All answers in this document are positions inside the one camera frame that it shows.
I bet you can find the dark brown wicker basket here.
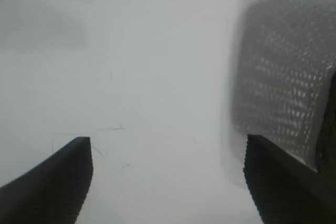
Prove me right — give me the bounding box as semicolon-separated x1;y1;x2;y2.
313;70;336;183

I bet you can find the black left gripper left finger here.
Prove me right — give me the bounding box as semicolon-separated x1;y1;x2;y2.
0;136;95;224

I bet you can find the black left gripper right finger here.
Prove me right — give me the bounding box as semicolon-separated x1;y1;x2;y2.
243;134;336;224

